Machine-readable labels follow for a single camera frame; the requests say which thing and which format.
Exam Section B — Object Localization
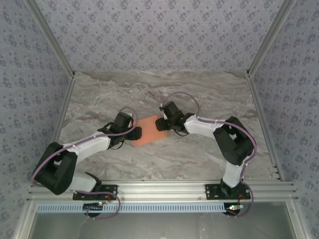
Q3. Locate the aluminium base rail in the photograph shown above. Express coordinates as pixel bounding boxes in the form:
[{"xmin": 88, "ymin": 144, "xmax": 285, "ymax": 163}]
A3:
[{"xmin": 26, "ymin": 180, "xmax": 299, "ymax": 202}]

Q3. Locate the slotted grey cable duct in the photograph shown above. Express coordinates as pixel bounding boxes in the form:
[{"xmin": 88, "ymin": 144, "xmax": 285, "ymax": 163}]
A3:
[{"xmin": 36, "ymin": 204, "xmax": 231, "ymax": 214}]

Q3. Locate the aluminium frame post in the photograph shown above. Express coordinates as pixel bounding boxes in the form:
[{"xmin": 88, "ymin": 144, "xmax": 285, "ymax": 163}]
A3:
[
  {"xmin": 246, "ymin": 0, "xmax": 299, "ymax": 78},
  {"xmin": 24, "ymin": 0, "xmax": 76, "ymax": 78}
]

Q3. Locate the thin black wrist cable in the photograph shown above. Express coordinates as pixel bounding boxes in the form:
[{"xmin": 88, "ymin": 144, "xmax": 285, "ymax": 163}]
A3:
[
  {"xmin": 173, "ymin": 128, "xmax": 190, "ymax": 137},
  {"xmin": 109, "ymin": 141, "xmax": 126, "ymax": 151}
]

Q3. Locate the grey metal panel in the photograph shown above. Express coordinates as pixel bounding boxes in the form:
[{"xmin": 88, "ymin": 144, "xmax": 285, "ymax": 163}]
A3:
[{"xmin": 31, "ymin": 202, "xmax": 297, "ymax": 239}]

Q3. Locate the small circuit board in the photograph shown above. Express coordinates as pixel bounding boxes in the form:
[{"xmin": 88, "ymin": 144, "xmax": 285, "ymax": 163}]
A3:
[
  {"xmin": 225, "ymin": 203, "xmax": 244, "ymax": 215},
  {"xmin": 83, "ymin": 202, "xmax": 104, "ymax": 212}
]

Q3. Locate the thin black left wrist cable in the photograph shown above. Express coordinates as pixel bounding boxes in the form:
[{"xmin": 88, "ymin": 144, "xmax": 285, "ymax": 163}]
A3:
[{"xmin": 109, "ymin": 141, "xmax": 126, "ymax": 151}]

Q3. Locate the aluminium table side rail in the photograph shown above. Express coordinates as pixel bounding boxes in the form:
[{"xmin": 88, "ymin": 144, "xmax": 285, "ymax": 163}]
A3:
[
  {"xmin": 56, "ymin": 74, "xmax": 77, "ymax": 144},
  {"xmin": 247, "ymin": 73, "xmax": 285, "ymax": 180}
]

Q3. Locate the salmon paper box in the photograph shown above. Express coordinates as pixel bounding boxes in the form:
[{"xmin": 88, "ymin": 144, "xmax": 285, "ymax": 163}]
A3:
[{"xmin": 131, "ymin": 115, "xmax": 169, "ymax": 148}]

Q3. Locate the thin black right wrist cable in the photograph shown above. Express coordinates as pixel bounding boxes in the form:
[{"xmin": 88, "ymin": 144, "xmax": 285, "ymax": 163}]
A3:
[{"xmin": 173, "ymin": 128, "xmax": 190, "ymax": 137}]

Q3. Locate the aluminium frame leg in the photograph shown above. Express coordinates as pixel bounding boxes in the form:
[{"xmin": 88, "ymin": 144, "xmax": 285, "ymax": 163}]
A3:
[
  {"xmin": 285, "ymin": 201, "xmax": 309, "ymax": 239},
  {"xmin": 13, "ymin": 202, "xmax": 38, "ymax": 239}
]

